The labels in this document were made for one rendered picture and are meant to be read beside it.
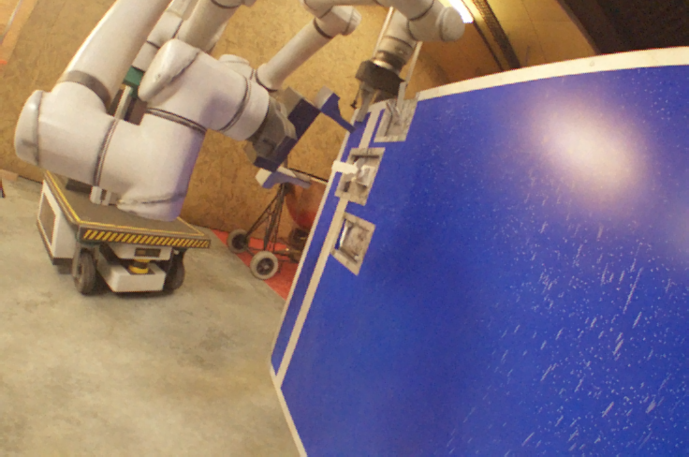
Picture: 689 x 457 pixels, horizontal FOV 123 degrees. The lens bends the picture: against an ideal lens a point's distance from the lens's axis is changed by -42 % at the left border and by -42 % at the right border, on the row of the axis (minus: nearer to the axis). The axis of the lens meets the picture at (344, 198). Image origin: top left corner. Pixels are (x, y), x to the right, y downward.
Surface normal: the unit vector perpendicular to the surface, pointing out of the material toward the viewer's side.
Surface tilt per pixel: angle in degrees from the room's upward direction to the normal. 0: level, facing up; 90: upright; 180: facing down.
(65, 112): 55
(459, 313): 90
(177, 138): 86
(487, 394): 90
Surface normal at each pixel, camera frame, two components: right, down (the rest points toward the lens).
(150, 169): 0.59, 0.15
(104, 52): 0.74, -0.33
